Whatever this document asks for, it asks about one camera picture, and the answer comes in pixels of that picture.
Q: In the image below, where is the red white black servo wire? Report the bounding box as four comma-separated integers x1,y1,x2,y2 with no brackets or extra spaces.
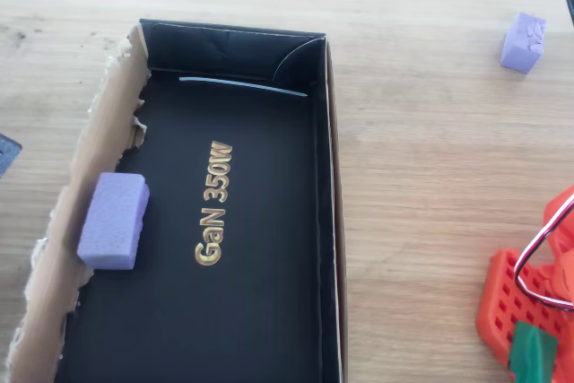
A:
513,196,574,312

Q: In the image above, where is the long purple foam block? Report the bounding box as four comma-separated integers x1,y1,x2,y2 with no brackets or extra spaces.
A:
76,171,151,271

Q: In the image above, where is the black cardboard box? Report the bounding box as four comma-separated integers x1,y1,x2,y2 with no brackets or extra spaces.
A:
6,18,349,383

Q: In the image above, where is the small purple foam cube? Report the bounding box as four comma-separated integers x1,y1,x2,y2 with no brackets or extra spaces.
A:
500,12,548,74

